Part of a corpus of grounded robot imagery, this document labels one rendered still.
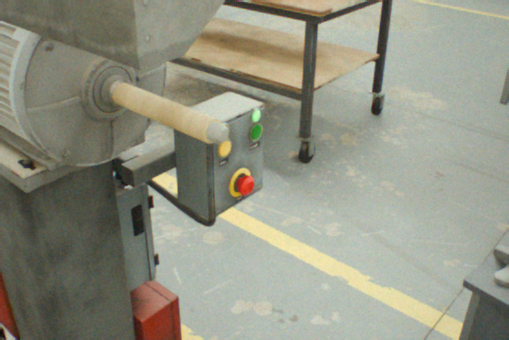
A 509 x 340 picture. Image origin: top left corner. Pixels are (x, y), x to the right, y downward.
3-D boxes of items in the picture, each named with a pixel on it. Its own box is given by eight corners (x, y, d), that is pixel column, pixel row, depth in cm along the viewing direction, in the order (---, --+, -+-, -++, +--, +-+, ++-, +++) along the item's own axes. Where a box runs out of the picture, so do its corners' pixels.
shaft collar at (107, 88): (105, 71, 76) (130, 78, 80) (95, 102, 77) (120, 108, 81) (114, 75, 75) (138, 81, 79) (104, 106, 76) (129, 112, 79)
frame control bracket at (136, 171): (122, 181, 105) (119, 163, 103) (194, 147, 117) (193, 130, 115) (134, 188, 102) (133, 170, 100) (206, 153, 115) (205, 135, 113)
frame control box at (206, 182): (117, 211, 120) (103, 102, 108) (188, 175, 134) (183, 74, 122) (194, 259, 106) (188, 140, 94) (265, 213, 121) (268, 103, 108)
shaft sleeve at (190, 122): (116, 80, 76) (134, 85, 78) (110, 102, 76) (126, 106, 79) (208, 116, 66) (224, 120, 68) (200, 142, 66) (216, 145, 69)
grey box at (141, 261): (89, 269, 134) (52, 54, 107) (123, 250, 141) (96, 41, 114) (126, 298, 125) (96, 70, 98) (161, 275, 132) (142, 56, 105)
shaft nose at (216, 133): (209, 120, 66) (222, 123, 68) (203, 139, 66) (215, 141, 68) (221, 125, 65) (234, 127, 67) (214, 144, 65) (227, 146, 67)
